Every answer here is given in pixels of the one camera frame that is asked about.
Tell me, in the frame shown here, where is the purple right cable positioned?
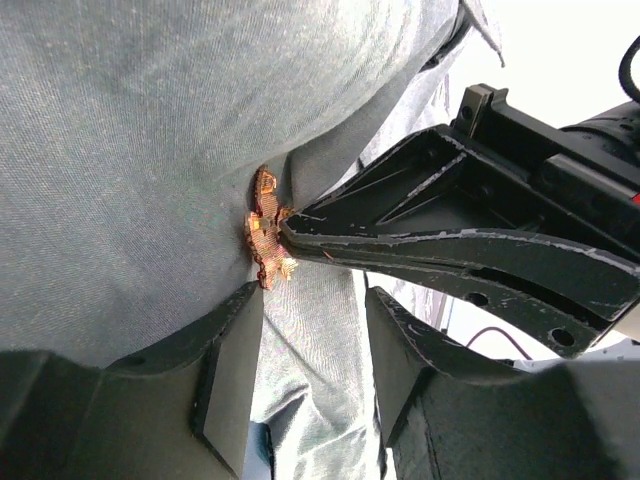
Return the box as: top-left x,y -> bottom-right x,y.
464,325 -> 534,361

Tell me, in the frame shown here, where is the grey button shirt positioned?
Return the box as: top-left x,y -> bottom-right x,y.
0,0 -> 506,480

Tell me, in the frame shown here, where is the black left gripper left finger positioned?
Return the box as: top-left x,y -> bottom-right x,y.
1,282 -> 263,479

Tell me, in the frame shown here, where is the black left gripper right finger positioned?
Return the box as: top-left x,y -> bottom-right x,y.
366,288 -> 639,479

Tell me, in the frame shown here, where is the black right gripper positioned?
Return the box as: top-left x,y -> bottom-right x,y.
282,84 -> 639,358

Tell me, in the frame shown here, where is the gold leaf brooch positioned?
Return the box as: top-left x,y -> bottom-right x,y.
244,165 -> 298,290

